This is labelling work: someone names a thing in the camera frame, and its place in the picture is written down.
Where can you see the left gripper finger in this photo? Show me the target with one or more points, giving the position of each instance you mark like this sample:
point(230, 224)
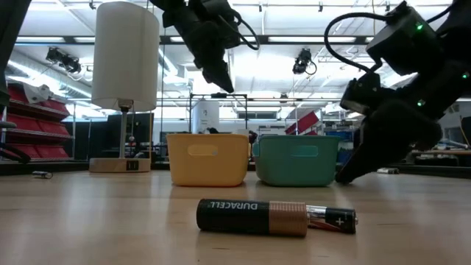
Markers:
point(221, 77)

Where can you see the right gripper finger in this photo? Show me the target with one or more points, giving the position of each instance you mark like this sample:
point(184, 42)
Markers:
point(364, 158)

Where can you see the silver black battery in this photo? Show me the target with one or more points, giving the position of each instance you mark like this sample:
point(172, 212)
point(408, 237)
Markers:
point(42, 174)
point(338, 221)

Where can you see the black copper Duracell battery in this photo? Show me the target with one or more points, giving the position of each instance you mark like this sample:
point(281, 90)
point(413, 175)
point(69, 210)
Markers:
point(239, 217)

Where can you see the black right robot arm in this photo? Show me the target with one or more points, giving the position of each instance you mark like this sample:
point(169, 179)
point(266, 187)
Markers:
point(408, 40)

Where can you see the black metal stand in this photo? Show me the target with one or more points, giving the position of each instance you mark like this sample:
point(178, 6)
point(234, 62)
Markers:
point(219, 95)

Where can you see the small grey object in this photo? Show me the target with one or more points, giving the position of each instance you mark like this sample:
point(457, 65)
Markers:
point(388, 170)

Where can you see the blue storage bins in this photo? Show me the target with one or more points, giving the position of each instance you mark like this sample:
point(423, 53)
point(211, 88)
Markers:
point(346, 136)

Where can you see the white cylinder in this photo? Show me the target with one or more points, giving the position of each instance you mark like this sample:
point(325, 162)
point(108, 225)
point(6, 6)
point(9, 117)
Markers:
point(205, 116)

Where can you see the teal plastic bin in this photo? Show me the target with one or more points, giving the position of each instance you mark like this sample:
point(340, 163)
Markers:
point(296, 160)

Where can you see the yellow plastic bin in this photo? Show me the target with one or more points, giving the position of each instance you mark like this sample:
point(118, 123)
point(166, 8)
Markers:
point(208, 160)

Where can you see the white shade wooden lamp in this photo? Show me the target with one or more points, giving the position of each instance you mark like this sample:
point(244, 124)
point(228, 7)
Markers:
point(125, 55)

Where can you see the black panel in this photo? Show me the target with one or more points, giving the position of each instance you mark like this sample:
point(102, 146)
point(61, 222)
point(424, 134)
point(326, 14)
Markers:
point(141, 127)

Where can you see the red storage bin shelf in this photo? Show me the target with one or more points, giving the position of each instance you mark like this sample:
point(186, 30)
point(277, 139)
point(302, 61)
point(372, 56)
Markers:
point(37, 125)

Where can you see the black office chair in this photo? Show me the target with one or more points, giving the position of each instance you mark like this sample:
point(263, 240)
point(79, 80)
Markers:
point(14, 154)

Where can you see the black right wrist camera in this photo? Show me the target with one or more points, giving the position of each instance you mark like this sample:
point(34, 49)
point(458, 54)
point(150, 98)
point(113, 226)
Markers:
point(362, 92)

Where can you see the black ceiling camera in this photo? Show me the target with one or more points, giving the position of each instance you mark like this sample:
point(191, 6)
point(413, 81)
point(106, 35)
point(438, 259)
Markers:
point(303, 60)
point(63, 60)

